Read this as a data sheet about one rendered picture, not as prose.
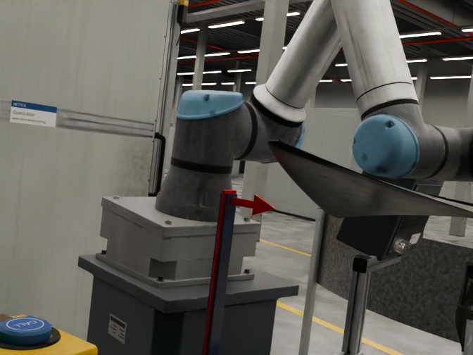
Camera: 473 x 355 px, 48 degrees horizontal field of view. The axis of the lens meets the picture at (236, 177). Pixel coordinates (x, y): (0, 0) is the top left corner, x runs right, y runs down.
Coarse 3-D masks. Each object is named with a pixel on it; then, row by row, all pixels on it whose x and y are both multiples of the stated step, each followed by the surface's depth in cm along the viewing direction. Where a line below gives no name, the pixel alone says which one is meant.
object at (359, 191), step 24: (288, 144) 42; (288, 168) 51; (312, 168) 47; (336, 168) 42; (312, 192) 57; (336, 192) 54; (360, 192) 51; (384, 192) 47; (408, 192) 41; (336, 216) 62; (456, 216) 52
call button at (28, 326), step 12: (0, 324) 42; (12, 324) 42; (24, 324) 42; (36, 324) 43; (48, 324) 43; (0, 336) 41; (12, 336) 41; (24, 336) 41; (36, 336) 41; (48, 336) 42
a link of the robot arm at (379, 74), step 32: (352, 0) 71; (384, 0) 71; (352, 32) 71; (384, 32) 69; (352, 64) 71; (384, 64) 68; (384, 96) 67; (416, 96) 69; (384, 128) 64; (416, 128) 66; (384, 160) 64; (416, 160) 65
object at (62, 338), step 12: (60, 336) 43; (72, 336) 44; (0, 348) 40; (12, 348) 40; (24, 348) 40; (36, 348) 41; (48, 348) 41; (60, 348) 41; (72, 348) 42; (84, 348) 42; (96, 348) 43
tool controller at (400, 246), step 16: (432, 192) 121; (352, 224) 114; (368, 224) 112; (384, 224) 110; (400, 224) 110; (416, 224) 121; (352, 240) 114; (368, 240) 112; (384, 240) 110; (400, 240) 115; (416, 240) 127; (384, 256) 111
